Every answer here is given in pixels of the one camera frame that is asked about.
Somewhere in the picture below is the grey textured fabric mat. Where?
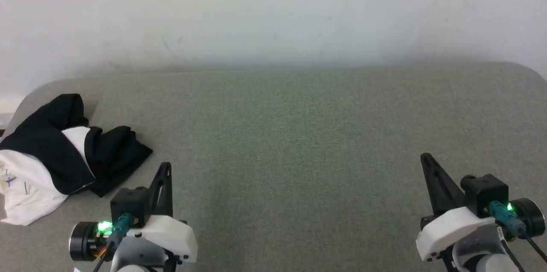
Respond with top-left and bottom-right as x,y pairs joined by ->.
0,62 -> 547,272

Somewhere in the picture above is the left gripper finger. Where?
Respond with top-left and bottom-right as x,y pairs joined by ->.
160,163 -> 173,217
147,163 -> 167,215

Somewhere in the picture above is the left arm green-plug cable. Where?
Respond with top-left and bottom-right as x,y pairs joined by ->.
92,213 -> 134,272

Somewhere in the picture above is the arm green-plug cable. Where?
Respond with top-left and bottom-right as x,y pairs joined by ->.
488,201 -> 547,263
92,213 -> 134,272

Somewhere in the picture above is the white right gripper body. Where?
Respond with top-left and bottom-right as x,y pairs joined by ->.
416,198 -> 546,262

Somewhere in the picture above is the black and white shirt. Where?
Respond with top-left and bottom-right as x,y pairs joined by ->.
0,94 -> 153,226

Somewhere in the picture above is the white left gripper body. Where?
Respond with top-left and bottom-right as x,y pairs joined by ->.
70,216 -> 198,263

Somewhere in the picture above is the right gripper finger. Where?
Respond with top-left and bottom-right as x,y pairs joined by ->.
426,154 -> 465,213
421,154 -> 447,216

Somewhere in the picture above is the right arm green-plug cable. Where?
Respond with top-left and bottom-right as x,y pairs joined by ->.
488,201 -> 547,263

